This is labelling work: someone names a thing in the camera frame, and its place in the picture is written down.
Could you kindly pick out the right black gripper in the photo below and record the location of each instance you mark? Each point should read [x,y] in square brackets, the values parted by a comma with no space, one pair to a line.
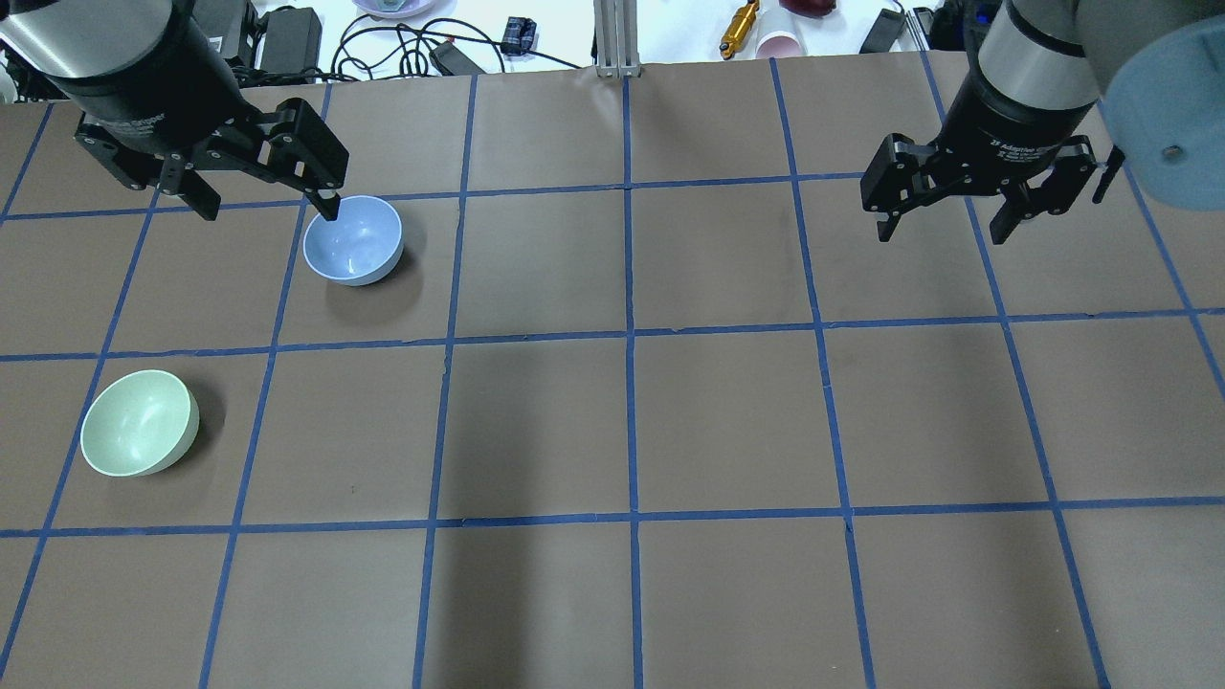
[1016,120]

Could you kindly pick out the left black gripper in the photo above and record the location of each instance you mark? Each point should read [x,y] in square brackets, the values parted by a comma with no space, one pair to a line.
[153,91]

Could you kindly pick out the green bowl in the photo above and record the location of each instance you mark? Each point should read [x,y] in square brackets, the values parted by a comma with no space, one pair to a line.
[140,425]

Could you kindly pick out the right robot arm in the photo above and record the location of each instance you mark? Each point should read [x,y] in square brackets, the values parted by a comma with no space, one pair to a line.
[1156,66]

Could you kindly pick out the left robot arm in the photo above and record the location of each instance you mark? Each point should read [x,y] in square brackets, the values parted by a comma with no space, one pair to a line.
[52,34]

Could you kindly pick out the blue bowl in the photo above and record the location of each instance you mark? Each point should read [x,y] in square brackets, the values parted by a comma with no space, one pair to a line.
[360,246]

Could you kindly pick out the black power brick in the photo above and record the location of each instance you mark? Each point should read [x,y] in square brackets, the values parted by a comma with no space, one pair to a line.
[291,40]

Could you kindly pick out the purple plate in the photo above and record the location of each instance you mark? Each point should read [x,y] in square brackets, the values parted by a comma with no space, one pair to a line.
[393,9]

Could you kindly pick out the red mango fruit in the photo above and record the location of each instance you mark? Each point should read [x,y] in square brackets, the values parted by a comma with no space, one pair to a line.
[815,9]

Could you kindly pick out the black power adapter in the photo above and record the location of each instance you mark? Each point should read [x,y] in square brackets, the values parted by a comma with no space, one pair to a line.
[449,60]

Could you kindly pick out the pink cup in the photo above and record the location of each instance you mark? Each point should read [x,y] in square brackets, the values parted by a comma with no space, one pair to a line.
[779,44]

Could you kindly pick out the yellow brass tool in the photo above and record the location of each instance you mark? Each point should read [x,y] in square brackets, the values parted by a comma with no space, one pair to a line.
[738,29]

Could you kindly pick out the small black blue device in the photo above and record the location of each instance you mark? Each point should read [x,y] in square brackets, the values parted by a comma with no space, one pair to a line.
[519,36]

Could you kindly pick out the aluminium frame post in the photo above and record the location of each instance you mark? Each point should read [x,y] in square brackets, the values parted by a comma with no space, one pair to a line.
[616,39]

